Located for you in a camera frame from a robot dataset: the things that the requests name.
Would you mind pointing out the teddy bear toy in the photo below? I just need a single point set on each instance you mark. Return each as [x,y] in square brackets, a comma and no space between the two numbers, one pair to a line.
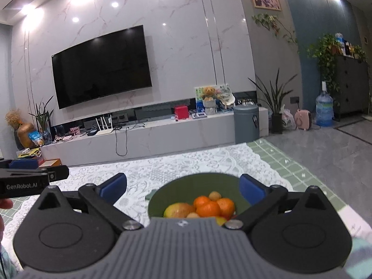
[209,93]

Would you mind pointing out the pink piggy heater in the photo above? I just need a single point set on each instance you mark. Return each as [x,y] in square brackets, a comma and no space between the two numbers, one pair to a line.
[303,119]

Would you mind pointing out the white plastic bag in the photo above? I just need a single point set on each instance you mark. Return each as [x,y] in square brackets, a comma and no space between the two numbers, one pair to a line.
[288,122]

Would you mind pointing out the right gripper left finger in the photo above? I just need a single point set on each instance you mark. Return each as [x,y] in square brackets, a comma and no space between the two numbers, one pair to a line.
[101,198]

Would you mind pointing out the white wifi router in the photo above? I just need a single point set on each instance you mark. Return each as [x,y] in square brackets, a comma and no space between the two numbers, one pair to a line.
[105,125]

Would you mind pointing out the orange mandarin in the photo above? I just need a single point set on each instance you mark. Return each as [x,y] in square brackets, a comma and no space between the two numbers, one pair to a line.
[200,201]
[209,209]

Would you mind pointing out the right back orange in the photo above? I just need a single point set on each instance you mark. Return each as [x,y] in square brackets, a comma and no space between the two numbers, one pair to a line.
[227,208]

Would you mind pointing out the blue water jug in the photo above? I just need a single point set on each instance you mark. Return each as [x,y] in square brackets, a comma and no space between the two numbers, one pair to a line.
[324,108]

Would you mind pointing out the right brown kiwi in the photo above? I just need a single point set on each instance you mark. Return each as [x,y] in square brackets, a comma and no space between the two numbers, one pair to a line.
[214,196]

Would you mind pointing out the yellow-green pear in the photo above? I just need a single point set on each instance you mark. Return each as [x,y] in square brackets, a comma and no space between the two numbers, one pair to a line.
[220,220]

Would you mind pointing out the potted long-leaf plant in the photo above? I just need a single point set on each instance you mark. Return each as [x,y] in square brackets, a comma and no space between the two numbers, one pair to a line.
[274,95]

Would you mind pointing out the golden vase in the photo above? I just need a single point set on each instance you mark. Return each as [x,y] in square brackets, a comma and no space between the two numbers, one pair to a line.
[22,129]

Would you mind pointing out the brown kiwi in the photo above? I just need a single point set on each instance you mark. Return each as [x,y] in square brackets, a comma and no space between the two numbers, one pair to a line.
[214,196]
[193,215]

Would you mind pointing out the red-green apple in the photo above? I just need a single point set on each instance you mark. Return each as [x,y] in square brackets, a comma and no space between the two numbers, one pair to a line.
[178,210]

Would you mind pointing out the orange cardboard box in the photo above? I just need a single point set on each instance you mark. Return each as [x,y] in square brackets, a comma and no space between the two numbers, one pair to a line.
[50,163]

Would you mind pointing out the white lace tablecloth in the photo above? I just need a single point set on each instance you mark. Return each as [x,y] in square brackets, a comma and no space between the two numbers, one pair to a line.
[145,175]

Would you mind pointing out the white tv cabinet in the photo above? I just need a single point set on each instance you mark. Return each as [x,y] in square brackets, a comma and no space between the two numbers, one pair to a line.
[145,140]

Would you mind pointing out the red box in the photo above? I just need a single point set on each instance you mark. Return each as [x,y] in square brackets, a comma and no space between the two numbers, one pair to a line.
[181,112]

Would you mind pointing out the person's left hand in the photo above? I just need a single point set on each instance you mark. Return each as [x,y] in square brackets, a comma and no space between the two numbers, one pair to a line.
[4,204]

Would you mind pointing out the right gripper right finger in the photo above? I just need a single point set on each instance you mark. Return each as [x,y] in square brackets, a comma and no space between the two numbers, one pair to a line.
[262,199]

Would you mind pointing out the trailing green plant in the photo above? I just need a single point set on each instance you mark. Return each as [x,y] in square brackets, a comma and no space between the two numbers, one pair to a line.
[325,51]

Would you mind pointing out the left potted plant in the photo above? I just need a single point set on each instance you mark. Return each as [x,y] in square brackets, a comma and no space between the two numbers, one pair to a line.
[43,117]

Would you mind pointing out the green colander bowl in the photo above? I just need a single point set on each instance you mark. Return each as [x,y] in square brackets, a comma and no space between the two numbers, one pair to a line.
[186,189]

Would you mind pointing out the dark drawer cabinet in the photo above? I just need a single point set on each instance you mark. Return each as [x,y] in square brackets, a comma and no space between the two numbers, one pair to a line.
[353,81]

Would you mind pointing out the black wall television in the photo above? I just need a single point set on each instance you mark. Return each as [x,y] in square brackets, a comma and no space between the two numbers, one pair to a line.
[113,63]

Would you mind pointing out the left brown kiwi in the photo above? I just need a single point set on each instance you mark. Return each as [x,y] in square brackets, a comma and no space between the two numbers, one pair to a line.
[193,215]

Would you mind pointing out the grey trash bin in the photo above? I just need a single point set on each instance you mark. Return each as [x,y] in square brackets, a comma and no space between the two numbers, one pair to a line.
[246,121]

